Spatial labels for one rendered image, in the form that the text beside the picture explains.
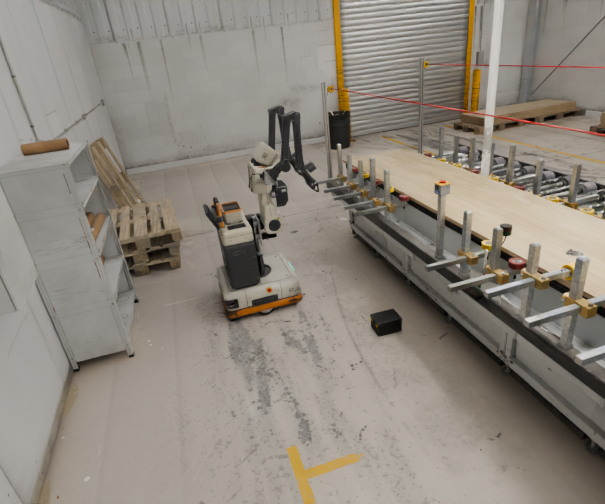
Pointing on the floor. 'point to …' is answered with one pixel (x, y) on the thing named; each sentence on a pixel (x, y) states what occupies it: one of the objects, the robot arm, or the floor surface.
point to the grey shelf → (72, 249)
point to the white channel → (492, 85)
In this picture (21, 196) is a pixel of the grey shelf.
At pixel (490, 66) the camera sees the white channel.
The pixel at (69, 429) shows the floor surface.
